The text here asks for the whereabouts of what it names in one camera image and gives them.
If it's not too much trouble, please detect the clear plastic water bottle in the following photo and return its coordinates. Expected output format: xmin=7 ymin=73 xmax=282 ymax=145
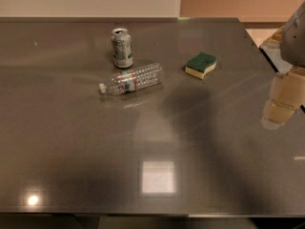
xmin=99 ymin=63 xmax=165 ymax=95

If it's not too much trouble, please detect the green yellow sponge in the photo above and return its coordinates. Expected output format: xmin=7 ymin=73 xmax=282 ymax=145
xmin=185 ymin=52 xmax=217 ymax=80

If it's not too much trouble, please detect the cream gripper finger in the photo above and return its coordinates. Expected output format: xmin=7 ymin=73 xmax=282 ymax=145
xmin=261 ymin=66 xmax=305 ymax=130

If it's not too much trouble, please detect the silver green soda can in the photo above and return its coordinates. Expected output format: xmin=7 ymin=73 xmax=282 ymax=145
xmin=111 ymin=28 xmax=133 ymax=69

